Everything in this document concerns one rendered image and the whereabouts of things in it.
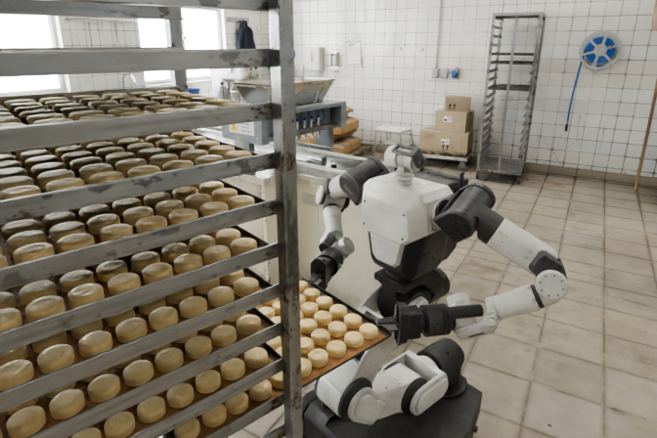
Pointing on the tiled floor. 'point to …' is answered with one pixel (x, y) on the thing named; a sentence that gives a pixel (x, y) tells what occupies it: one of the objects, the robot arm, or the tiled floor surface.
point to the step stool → (393, 132)
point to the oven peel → (650, 109)
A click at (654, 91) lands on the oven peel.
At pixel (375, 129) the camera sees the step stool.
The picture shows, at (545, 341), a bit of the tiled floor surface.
